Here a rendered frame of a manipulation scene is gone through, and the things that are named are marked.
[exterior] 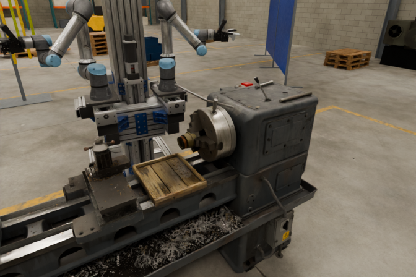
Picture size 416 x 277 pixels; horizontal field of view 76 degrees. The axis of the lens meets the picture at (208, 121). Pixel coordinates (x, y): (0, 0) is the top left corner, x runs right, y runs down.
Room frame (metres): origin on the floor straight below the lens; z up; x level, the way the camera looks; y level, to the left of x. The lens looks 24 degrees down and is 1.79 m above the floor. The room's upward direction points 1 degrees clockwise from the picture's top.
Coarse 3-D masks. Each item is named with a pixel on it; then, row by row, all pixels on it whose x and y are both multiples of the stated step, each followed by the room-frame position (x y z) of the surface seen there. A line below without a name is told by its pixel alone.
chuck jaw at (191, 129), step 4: (196, 112) 1.45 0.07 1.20; (192, 116) 1.41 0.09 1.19; (196, 116) 1.41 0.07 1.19; (192, 120) 1.41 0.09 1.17; (196, 120) 1.40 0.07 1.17; (200, 120) 1.41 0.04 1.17; (192, 124) 1.37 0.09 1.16; (196, 124) 1.39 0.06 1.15; (200, 124) 1.40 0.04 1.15; (192, 128) 1.36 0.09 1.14; (196, 128) 1.37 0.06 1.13; (200, 128) 1.38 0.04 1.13; (192, 132) 1.35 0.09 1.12
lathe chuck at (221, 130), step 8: (200, 112) 1.41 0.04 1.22; (208, 112) 1.37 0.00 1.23; (216, 112) 1.38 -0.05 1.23; (208, 120) 1.34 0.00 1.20; (216, 120) 1.32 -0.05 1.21; (224, 120) 1.34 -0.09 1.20; (208, 128) 1.34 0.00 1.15; (216, 128) 1.29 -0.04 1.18; (224, 128) 1.31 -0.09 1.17; (200, 136) 1.42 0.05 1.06; (208, 136) 1.34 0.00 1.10; (216, 136) 1.27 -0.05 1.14; (224, 136) 1.28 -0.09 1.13; (224, 144) 1.28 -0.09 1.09; (200, 152) 1.41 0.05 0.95; (208, 152) 1.33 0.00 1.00; (216, 152) 1.26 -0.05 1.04; (224, 152) 1.29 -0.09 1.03; (208, 160) 1.33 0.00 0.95
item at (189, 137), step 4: (188, 132) 1.34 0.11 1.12; (180, 136) 1.32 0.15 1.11; (184, 136) 1.31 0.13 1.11; (188, 136) 1.31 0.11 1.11; (192, 136) 1.31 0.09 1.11; (180, 140) 1.34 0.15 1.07; (184, 140) 1.29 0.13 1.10; (188, 140) 1.29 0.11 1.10; (192, 140) 1.30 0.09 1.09; (180, 144) 1.33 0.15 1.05; (184, 144) 1.28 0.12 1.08; (188, 144) 1.29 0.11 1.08; (192, 144) 1.30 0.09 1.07; (184, 148) 1.29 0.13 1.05
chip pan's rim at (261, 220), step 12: (300, 192) 1.55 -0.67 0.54; (312, 192) 1.49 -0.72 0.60; (276, 204) 1.43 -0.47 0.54; (288, 204) 1.37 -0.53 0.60; (300, 204) 1.45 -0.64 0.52; (252, 216) 1.31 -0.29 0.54; (264, 216) 1.28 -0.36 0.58; (276, 216) 1.33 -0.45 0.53; (240, 228) 1.16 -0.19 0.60; (252, 228) 1.22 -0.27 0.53; (216, 240) 1.08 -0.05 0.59; (228, 240) 1.13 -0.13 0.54; (192, 252) 1.00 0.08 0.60; (204, 252) 1.05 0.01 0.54; (168, 264) 0.93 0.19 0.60; (180, 264) 0.97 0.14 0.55; (144, 276) 0.86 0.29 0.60; (156, 276) 0.90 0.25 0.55
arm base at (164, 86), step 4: (160, 80) 2.00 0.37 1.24; (164, 80) 1.97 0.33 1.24; (168, 80) 1.97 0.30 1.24; (172, 80) 1.99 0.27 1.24; (160, 84) 1.99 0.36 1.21; (164, 84) 1.97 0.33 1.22; (168, 84) 1.97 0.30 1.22; (172, 84) 1.98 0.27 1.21; (160, 88) 1.97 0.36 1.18; (164, 88) 1.96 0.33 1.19; (168, 88) 1.96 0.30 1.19; (172, 88) 1.97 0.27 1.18; (176, 88) 2.00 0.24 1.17
